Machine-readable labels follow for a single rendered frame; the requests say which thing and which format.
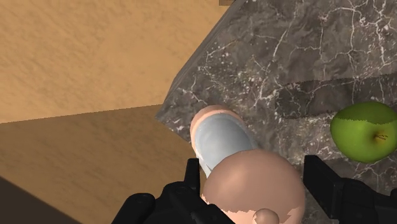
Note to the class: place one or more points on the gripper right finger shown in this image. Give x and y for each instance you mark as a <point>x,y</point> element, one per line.
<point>341,195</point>

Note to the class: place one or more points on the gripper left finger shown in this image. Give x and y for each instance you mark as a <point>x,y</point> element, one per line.
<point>183,198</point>

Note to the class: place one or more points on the green apple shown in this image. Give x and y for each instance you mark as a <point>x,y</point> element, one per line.
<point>363,131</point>

